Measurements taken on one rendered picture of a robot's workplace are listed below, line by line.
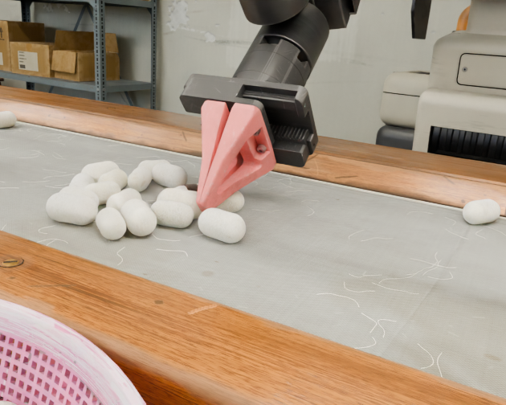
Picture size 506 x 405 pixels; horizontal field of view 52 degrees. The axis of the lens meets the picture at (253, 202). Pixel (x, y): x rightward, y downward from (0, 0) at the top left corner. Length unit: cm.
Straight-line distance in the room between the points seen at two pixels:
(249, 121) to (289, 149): 5
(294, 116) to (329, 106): 217
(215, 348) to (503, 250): 27
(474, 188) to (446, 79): 49
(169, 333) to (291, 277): 12
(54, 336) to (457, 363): 18
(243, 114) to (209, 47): 253
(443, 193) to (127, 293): 34
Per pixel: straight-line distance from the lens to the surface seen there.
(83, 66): 301
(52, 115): 76
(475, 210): 46
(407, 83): 126
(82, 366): 20
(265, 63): 42
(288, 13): 43
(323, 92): 259
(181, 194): 39
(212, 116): 39
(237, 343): 21
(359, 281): 32
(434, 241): 41
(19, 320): 22
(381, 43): 249
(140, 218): 36
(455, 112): 94
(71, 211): 38
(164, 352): 20
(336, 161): 54
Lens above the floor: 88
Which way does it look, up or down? 18 degrees down
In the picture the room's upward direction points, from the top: 4 degrees clockwise
